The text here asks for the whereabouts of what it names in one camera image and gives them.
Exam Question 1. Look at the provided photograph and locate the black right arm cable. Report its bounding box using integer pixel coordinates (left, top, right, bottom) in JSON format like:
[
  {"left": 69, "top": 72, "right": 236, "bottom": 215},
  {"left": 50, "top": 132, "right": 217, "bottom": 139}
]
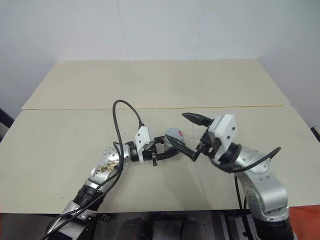
[{"left": 211, "top": 146, "right": 282, "bottom": 174}]

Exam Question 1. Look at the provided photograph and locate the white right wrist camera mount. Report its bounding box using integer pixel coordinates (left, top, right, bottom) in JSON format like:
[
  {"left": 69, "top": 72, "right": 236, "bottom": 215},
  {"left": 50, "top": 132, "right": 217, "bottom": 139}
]
[{"left": 207, "top": 113, "right": 238, "bottom": 161}]

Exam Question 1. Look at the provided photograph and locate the thin black hanging cable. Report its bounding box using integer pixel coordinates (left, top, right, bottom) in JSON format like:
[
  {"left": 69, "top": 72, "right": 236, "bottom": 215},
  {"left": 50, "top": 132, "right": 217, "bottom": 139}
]
[{"left": 233, "top": 174, "right": 254, "bottom": 240}]

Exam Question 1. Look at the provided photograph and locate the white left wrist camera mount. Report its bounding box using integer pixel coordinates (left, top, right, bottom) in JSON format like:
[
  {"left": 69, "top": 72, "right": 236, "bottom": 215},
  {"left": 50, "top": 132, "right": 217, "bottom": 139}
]
[{"left": 134, "top": 126, "right": 154, "bottom": 165}]

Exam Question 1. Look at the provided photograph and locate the silver jar lid red mark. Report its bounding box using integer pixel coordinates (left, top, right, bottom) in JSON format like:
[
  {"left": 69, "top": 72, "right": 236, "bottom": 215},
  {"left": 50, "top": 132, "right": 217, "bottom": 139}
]
[{"left": 165, "top": 127, "right": 186, "bottom": 143}]

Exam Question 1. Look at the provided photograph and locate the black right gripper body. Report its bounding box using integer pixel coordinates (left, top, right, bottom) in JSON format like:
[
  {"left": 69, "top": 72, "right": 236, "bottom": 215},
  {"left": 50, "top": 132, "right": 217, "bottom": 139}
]
[{"left": 196, "top": 126, "right": 222, "bottom": 161}]

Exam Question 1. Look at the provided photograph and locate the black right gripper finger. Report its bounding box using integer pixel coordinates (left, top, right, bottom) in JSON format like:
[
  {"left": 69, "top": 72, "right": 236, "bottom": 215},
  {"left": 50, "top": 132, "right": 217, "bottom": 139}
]
[
  {"left": 181, "top": 112, "right": 215, "bottom": 127},
  {"left": 165, "top": 136, "right": 204, "bottom": 162}
]

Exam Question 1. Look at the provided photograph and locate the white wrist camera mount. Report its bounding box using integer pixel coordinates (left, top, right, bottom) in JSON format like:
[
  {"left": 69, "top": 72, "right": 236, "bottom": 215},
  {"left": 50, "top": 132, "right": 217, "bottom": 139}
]
[
  {"left": 134, "top": 126, "right": 154, "bottom": 165},
  {"left": 207, "top": 113, "right": 238, "bottom": 161}
]

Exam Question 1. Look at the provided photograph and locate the orange red object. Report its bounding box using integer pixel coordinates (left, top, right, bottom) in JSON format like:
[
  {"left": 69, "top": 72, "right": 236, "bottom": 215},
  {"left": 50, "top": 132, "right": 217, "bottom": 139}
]
[{"left": 287, "top": 199, "right": 320, "bottom": 240}]

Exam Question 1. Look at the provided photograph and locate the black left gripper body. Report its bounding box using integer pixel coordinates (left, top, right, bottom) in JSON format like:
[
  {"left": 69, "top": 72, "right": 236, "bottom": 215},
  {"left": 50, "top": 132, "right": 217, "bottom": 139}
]
[{"left": 142, "top": 136, "right": 161, "bottom": 167}]

